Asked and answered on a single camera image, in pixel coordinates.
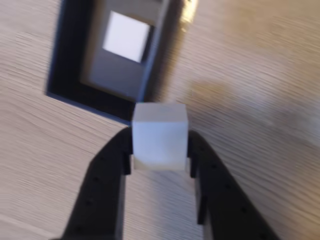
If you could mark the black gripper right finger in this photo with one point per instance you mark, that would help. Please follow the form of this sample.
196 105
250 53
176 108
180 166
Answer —
225 205

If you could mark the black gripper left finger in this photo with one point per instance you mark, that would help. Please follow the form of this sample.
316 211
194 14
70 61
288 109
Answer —
100 195

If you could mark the white cube block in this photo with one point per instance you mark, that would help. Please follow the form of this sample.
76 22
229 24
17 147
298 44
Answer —
160 135
125 35

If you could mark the black open box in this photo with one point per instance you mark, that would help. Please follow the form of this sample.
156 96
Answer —
67 62

